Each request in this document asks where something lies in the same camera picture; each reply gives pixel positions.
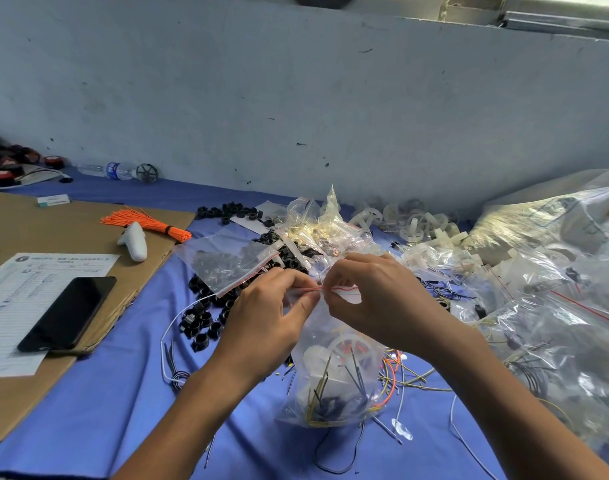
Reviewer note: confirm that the black smartphone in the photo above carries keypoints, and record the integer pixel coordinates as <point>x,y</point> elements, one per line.
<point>64,315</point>

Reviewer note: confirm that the white paper slip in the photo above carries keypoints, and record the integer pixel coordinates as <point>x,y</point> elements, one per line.
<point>251,225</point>

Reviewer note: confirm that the pile of large plastic bags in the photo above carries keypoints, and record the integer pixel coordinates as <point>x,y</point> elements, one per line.
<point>554,295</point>

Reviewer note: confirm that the black round object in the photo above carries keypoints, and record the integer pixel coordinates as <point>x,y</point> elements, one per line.
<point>324,0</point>

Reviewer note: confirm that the person's left hand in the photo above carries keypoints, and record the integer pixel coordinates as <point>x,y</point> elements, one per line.
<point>259,330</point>

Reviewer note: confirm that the person's left forearm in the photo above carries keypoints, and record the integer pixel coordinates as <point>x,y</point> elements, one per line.
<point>169,435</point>

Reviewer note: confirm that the heap of plastic bags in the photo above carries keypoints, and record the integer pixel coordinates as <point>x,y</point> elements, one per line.
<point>324,230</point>

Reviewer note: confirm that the white handheld device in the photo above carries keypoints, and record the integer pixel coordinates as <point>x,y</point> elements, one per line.
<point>133,242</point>

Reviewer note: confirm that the person's right hand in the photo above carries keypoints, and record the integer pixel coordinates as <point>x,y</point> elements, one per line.
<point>389,300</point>

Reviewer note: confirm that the clear plastic water bottle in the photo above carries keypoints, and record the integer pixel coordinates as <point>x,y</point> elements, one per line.
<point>104,171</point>

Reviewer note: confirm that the person's right forearm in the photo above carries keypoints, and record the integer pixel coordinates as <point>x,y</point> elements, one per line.
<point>529,415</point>

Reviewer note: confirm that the clear zip plastic bag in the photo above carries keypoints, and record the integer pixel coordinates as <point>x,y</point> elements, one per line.
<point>334,380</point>

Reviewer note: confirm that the orange tie bundle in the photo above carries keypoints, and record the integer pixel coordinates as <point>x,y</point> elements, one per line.
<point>144,223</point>

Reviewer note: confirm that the brown cardboard sheet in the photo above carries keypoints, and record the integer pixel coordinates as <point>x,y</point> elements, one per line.
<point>54,220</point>

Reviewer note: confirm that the stack of plastic bags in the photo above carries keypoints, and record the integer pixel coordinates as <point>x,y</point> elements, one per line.
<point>224,260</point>

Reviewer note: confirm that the window frame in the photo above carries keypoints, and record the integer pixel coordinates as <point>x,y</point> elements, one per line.
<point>544,15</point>

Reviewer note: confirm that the pile of black plastic rings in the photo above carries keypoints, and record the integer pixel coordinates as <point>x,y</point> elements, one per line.
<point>199,320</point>

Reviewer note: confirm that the blue cloth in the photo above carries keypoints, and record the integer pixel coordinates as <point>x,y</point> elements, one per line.
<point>94,415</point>

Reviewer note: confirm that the white paper sheet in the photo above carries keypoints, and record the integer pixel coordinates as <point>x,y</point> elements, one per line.
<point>14,295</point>

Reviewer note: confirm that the pile of white plastic wheels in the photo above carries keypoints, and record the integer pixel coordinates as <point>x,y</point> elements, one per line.
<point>424,230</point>

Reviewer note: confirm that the small white label card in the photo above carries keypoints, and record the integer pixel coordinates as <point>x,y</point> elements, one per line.
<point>53,201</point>

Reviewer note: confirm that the black round wheel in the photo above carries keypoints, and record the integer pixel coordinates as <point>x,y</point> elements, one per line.
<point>147,173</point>

